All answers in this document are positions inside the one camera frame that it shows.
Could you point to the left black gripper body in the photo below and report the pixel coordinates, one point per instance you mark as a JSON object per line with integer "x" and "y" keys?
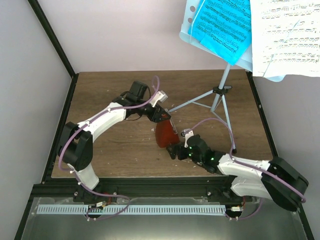
{"x": 153, "y": 117}

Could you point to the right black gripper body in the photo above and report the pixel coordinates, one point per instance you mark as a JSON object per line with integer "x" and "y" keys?
{"x": 182, "y": 156}

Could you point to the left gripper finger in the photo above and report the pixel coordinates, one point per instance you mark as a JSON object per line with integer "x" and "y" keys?
{"x": 166, "y": 116}
{"x": 163, "y": 111}

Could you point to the red-brown metronome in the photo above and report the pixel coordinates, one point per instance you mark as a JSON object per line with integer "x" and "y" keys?
{"x": 166, "y": 133}

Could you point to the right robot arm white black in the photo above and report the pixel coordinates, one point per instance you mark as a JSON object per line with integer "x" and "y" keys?
{"x": 274, "y": 179}

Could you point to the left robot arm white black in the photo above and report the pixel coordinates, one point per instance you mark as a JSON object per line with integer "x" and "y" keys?
{"x": 75, "y": 147}

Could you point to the light blue music stand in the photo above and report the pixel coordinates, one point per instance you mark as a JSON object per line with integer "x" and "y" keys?
{"x": 220, "y": 91}

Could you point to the blue sheet music page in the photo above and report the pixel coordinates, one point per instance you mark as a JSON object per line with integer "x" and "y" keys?
{"x": 223, "y": 27}

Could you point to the white sheet music page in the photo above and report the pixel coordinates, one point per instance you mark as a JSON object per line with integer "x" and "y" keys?
{"x": 285, "y": 38}

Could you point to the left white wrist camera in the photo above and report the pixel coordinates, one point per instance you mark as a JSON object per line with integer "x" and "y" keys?
{"x": 160, "y": 96}

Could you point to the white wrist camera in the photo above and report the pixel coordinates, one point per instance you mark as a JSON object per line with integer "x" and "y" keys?
{"x": 160, "y": 96}
{"x": 186, "y": 134}

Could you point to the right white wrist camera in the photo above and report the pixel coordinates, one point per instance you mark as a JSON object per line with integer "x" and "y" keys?
{"x": 186, "y": 134}

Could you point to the black aluminium frame rail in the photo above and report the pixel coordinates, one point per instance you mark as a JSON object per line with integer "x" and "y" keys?
{"x": 214, "y": 188}

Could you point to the light blue slotted cable duct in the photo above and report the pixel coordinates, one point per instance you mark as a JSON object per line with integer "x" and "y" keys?
{"x": 72, "y": 209}

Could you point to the black frame corner post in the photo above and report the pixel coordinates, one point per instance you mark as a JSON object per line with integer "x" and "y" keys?
{"x": 43, "y": 20}

